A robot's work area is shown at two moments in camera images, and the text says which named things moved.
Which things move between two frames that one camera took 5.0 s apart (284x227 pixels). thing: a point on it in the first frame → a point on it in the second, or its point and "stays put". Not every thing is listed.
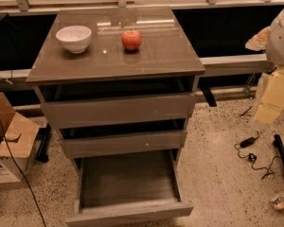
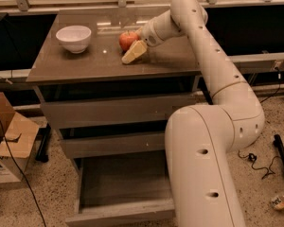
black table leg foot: x=43 y=140 stays put
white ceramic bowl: x=75 y=38 stays put
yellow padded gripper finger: x=257 y=42 → x=149 y=34
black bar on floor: x=279 y=147 stays put
